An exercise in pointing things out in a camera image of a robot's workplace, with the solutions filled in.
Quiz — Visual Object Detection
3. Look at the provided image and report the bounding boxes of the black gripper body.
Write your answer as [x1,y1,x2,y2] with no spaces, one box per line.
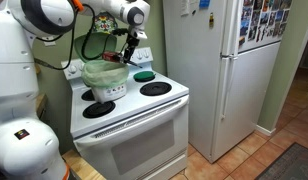
[124,30,142,56]

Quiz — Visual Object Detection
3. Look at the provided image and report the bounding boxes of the silver tongs with black tips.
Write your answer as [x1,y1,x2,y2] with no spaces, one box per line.
[105,51,144,69]

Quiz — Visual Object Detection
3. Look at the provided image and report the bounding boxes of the black coil stove burner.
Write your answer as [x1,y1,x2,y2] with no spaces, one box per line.
[82,100,117,119]
[81,89,97,102]
[133,78,156,84]
[139,81,173,97]

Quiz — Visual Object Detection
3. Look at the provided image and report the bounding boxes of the green bin liner bag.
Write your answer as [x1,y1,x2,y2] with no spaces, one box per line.
[81,59,130,90]

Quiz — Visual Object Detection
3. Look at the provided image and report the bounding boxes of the white electric stove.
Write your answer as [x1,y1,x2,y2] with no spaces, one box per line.
[60,46,190,180]

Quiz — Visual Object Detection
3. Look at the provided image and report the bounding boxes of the green round burner cover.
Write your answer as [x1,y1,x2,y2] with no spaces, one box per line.
[133,70,157,82]

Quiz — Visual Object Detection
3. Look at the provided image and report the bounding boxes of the white paper note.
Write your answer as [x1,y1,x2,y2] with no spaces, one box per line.
[180,0,190,17]

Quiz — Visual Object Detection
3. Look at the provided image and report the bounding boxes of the white refrigerator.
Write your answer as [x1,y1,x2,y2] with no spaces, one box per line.
[162,0,294,164]

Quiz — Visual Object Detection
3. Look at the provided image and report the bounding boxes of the yellow black fridge magnet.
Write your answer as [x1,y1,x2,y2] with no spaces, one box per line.
[208,12,215,29]

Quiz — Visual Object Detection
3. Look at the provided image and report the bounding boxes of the blue fridge magnet sheet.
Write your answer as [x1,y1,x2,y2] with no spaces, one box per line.
[198,0,211,9]

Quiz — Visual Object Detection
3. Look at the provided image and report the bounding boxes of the wooden side table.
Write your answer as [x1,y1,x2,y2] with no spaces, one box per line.
[35,93,49,118]

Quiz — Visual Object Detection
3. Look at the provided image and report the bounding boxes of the wooden robot platform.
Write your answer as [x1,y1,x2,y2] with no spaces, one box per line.
[62,149,107,180]

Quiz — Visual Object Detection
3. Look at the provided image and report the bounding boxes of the fridge photo collage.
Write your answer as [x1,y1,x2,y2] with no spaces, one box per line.
[238,0,293,46]

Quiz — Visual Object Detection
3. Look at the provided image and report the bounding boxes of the dark grey floor rug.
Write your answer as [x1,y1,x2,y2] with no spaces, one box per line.
[255,142,308,180]

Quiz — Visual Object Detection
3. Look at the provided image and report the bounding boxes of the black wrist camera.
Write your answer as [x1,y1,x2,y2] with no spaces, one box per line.
[111,28,130,37]

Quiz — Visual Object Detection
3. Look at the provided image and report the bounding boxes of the colourful decorative wall plate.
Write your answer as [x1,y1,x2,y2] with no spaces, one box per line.
[93,11,119,34]

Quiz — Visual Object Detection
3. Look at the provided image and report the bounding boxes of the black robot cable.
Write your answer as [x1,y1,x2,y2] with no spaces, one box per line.
[33,3,128,71]

